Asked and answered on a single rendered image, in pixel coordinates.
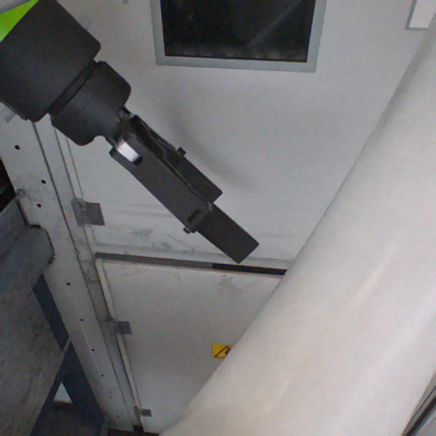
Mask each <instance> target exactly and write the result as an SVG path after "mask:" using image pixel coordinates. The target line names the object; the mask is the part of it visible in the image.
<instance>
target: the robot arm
mask: <svg viewBox="0 0 436 436"><path fill-rule="evenodd" d="M91 22H92V20H91V19H89V18H88V17H87V16H85V17H84V18H82V19H81V20H78V21H77V20H76V19H75V18H74V17H73V16H72V15H70V13H69V12H68V11H67V10H66V9H65V8H64V7H62V6H61V5H60V4H59V3H58V2H57V1H55V0H0V102H1V103H3V104H4V105H5V106H4V108H3V110H2V111H1V113H0V120H1V121H2V122H4V123H9V121H10V119H12V118H13V117H14V116H15V115H18V116H19V117H20V118H21V119H24V120H27V119H30V120H31V121H32V122H38V121H39V120H40V119H41V118H43V117H45V116H46V114H47V113H48V114H49V115H50V116H51V118H50V121H51V125H52V126H53V127H54V128H56V129H57V130H59V131H60V132H61V133H62V134H64V135H65V136H66V137H68V138H69V139H70V140H71V141H73V142H74V144H76V145H77V146H87V145H88V144H89V143H91V141H92V140H93V139H94V138H95V137H96V136H101V135H102V136H103V137H105V138H106V142H108V143H109V144H110V145H111V146H112V149H111V150H110V151H109V154H110V156H111V158H112V159H113V160H116V161H117V162H118V164H121V165H122V166H123V167H124V168H125V169H126V170H128V172H130V174H132V176H134V178H136V180H138V181H139V182H140V183H141V185H143V186H144V187H145V188H146V189H147V190H148V191H149V192H150V193H151V194H152V195H153V196H154V197H155V198H156V199H157V200H158V201H159V202H160V203H162V204H163V205H164V206H165V208H166V209H167V210H168V211H169V212H170V213H171V214H172V215H173V216H174V217H175V218H176V219H177V220H178V221H179V222H180V223H181V224H182V225H184V226H185V227H184V228H182V231H183V232H186V233H187V234H190V233H193V234H194V233H195V232H198V233H199V234H200V235H201V236H203V237H204V238H205V239H208V240H209V241H210V242H211V243H212V244H213V245H214V246H216V247H217V248H218V249H219V250H221V251H222V252H223V254H225V255H226V256H227V257H230V258H231V259H232V260H233V261H235V262H236V263H237V264H240V263H241V262H242V261H243V260H244V259H245V258H246V257H247V256H248V255H250V254H251V253H253V251H254V250H255V249H256V248H257V247H258V246H259V245H260V244H259V243H258V241H257V240H256V239H255V238H253V237H251V236H250V235H249V234H248V233H247V232H246V231H245V230H244V229H243V228H242V227H241V226H240V225H239V224H238V223H237V222H236V221H235V220H234V219H232V218H231V217H230V216H228V215H227V214H225V213H224V212H223V211H222V210H221V209H220V208H218V206H217V205H216V204H215V203H214V201H215V200H216V199H218V197H219V196H220V195H221V194H222V190H221V189H220V188H219V187H218V186H216V185H215V184H214V182H213V181H212V180H211V179H210V178H209V177H206V176H205V175H204V174H203V173H202V172H201V171H200V170H199V169H197V168H196V167H195V166H194V165H193V164H192V163H191V162H190V160H189V159H187V158H186V157H185V155H186V151H185V150H183V149H182V148H181V147H179V148H178V149H177V150H175V147H174V146H173V145H171V144H169V143H168V142H167V141H166V140H165V139H164V138H163V137H161V136H160V135H159V134H157V133H156V132H155V131H154V130H153V129H152V128H150V127H149V126H148V125H147V124H146V123H145V121H144V120H143V118H141V117H140V116H138V115H137V114H135V115H134V114H133V113H132V112H131V111H130V110H129V109H128V108H127V106H126V105H125V104H126V103H127V101H128V99H129V96H130V94H131V86H130V84H129V83H128V82H127V81H126V80H125V78H124V77H121V76H120V75H119V74H118V73H117V72H116V71H115V70H114V69H113V68H112V67H111V66H110V65H108V64H107V63H106V61H102V60H99V61H98V63H96V61H95V60H94V58H95V57H96V55H97V54H98V52H99V51H100V42H99V41H98V40H97V39H96V38H95V37H94V36H93V35H92V34H91V33H89V32H87V31H88V30H89V25H90V23H91ZM435 371H436V12H435V14H434V16H433V18H432V20H430V22H429V25H428V27H427V30H426V32H425V34H424V36H423V39H422V40H421V42H420V44H418V46H417V48H416V51H415V53H414V55H413V57H412V59H411V61H410V64H409V65H408V67H407V69H405V72H404V75H403V77H402V78H401V79H400V81H399V84H398V86H397V88H396V90H395V92H394V94H393V96H391V98H390V100H389V102H388V103H387V106H386V108H385V110H384V112H383V114H382V115H381V117H380V119H379V121H378V123H377V126H375V128H374V129H373V131H372V132H371V134H370V137H369V138H368V140H367V141H366V144H365V146H364V148H363V150H362V152H361V153H360V154H359V156H358V157H357V158H356V160H355V162H354V163H353V166H352V168H351V169H350V171H349V173H348V174H347V177H346V178H345V180H344V181H343V182H342V184H341V187H340V189H338V191H337V192H336V195H335V196H334V197H333V198H332V200H331V202H330V204H329V206H328V208H327V210H326V211H325V212H324V214H323V216H322V218H321V219H320V221H318V223H317V224H316V226H315V228H314V229H313V231H312V233H311V235H310V236H309V238H308V239H307V241H306V242H305V243H304V245H303V247H302V248H301V250H300V253H299V254H298V255H297V256H296V257H295V259H294V260H293V261H292V263H291V264H290V266H289V268H288V269H287V271H286V272H285V274H284V276H283V277H282V279H281V280H280V282H279V283H278V285H277V286H276V288H275V289H273V291H272V293H271V294H270V296H269V297H268V299H267V300H266V302H265V303H264V305H263V306H262V307H261V309H260V311H259V312H258V313H257V314H256V316H255V317H254V319H253V321H252V322H250V324H249V325H248V327H247V328H246V330H245V331H244V333H243V334H242V335H241V336H240V337H239V338H238V341H237V342H236V344H235V345H234V347H233V348H232V350H231V351H230V352H228V354H227V355H226V357H225V358H224V359H223V360H222V362H221V363H220V365H219V366H218V367H217V369H216V370H215V371H214V373H213V374H212V375H211V377H210V378H209V380H208V381H207V382H205V384H204V385H203V386H202V387H201V389H200V390H199V391H198V393H197V394H196V395H195V396H194V399H193V400H192V401H191V403H190V404H189V405H188V406H186V408H185V409H184V410H183V411H182V412H181V413H180V415H179V416H178V418H177V419H176V420H175V421H174V422H173V423H172V424H170V425H169V426H168V427H167V428H165V429H164V431H163V432H161V433H160V434H159V435H158V436H402V434H403V431H404V429H405V427H406V425H407V424H408V422H409V420H410V418H411V415H412V413H413V411H414V409H415V408H416V406H417V405H418V404H419V402H420V400H421V397H422V395H423V394H424V392H425V390H426V388H427V386H428V384H429V382H430V380H431V378H432V376H433V374H434V372H435Z"/></svg>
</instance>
